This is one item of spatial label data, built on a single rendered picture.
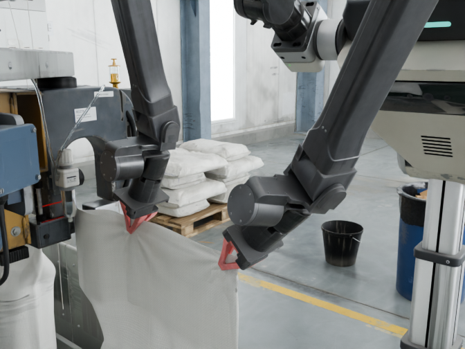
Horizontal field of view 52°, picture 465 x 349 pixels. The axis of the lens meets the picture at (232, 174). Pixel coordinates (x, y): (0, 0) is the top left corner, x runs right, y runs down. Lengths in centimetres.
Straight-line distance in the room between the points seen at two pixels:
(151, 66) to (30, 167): 26
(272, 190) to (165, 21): 628
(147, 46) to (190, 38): 623
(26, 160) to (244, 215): 33
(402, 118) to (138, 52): 56
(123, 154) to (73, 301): 115
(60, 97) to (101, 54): 509
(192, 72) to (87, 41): 170
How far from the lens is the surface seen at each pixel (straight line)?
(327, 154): 62
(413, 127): 109
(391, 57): 56
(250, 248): 74
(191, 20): 706
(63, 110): 108
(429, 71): 97
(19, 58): 89
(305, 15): 109
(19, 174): 76
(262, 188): 63
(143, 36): 82
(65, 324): 206
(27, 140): 77
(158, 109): 86
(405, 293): 315
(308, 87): 961
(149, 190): 94
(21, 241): 108
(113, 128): 116
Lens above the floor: 139
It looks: 13 degrees down
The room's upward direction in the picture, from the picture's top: straight up
